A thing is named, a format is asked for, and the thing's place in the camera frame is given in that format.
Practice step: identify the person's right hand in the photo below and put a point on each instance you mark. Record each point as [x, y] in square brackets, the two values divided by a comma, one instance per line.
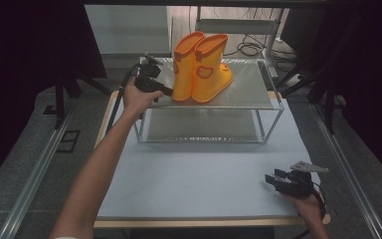
[306, 205]

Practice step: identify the two-tier metal shoe rack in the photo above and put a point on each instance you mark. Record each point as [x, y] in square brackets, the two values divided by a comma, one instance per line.
[245, 89]

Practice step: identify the black tripod stand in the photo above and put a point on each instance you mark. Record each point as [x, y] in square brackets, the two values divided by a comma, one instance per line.
[328, 99]
[59, 96]

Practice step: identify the dark curtain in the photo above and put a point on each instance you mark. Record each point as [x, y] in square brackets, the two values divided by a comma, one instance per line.
[371, 66]
[20, 49]

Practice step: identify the yellow orange rubber boot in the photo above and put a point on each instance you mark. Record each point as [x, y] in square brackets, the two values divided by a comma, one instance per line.
[212, 78]
[183, 66]

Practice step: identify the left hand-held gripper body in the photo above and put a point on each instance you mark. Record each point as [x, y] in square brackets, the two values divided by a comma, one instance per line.
[147, 74]

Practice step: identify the white cabinet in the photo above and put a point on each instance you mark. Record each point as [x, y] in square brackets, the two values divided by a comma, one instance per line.
[129, 30]

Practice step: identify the person's left hand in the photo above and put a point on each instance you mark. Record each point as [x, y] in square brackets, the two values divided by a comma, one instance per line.
[137, 99]

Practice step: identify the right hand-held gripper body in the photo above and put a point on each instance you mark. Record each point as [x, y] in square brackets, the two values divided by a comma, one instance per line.
[298, 186]

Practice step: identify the white table mat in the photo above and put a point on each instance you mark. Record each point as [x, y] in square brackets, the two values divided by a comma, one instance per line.
[195, 179]

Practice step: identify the white metal frame stand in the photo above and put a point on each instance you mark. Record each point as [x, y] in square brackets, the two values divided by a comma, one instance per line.
[245, 26]

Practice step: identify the aluminium floor rail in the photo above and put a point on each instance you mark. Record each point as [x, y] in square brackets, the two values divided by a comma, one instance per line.
[33, 179]
[348, 172]

